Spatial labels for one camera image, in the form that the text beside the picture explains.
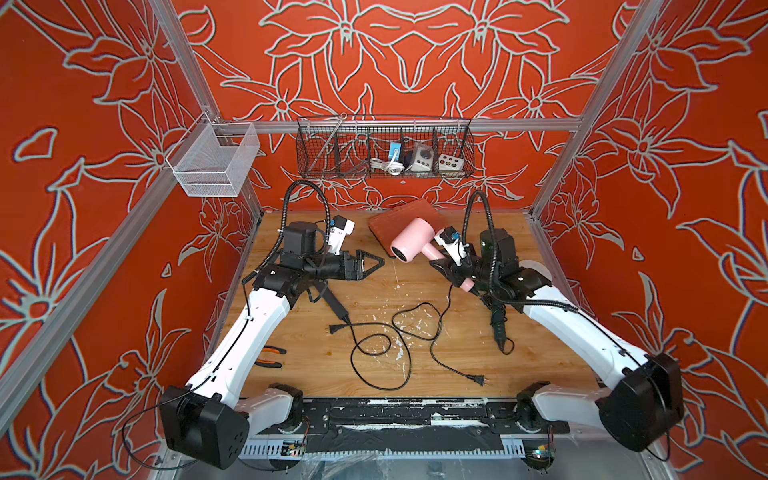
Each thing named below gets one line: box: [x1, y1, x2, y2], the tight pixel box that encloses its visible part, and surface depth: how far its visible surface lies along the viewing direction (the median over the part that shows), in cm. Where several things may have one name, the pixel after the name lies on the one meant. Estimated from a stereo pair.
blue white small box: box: [388, 142, 401, 161], surface depth 85 cm
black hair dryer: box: [313, 280, 351, 325], surface depth 95 cm
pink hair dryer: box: [390, 218, 475, 293], surface depth 76 cm
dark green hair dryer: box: [491, 303, 506, 351], surface depth 87 cm
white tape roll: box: [518, 260, 553, 282], surface depth 105 cm
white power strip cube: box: [438, 153, 465, 176], surface depth 96 cm
